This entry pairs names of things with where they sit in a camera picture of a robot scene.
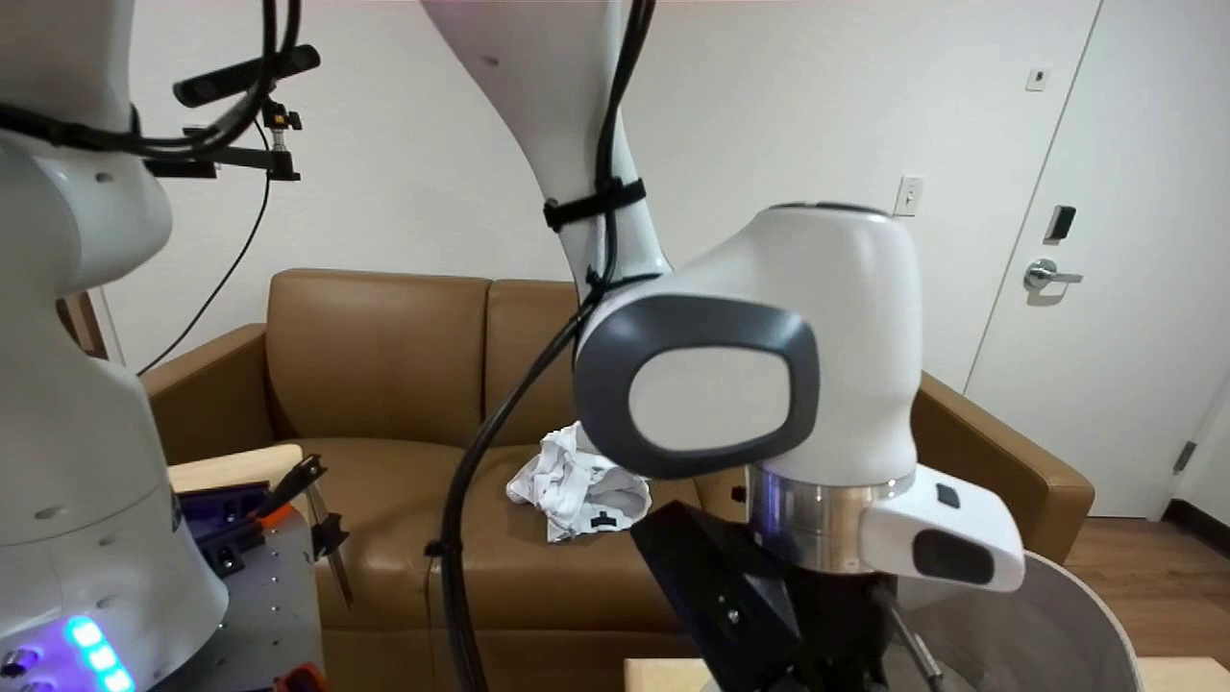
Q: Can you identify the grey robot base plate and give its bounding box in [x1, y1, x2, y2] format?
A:
[157, 485, 325, 692]

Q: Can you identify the brown leather sofa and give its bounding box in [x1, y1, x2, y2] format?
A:
[133, 265, 1099, 692]

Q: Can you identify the silver door handle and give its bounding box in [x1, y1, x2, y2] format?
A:
[1021, 256, 1081, 308]

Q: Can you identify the orange black clamp left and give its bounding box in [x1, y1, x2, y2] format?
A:
[248, 454, 352, 600]

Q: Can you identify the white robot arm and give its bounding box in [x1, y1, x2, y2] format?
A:
[420, 0, 1027, 692]

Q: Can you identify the white door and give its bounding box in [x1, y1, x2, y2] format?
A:
[967, 0, 1230, 518]

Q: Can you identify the white clothing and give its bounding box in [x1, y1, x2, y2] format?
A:
[503, 424, 653, 540]

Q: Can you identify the white wall switch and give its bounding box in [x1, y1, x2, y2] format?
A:
[890, 172, 924, 220]

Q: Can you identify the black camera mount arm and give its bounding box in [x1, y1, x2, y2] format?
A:
[147, 42, 317, 180]

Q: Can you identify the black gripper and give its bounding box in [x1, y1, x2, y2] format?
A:
[630, 504, 897, 692]

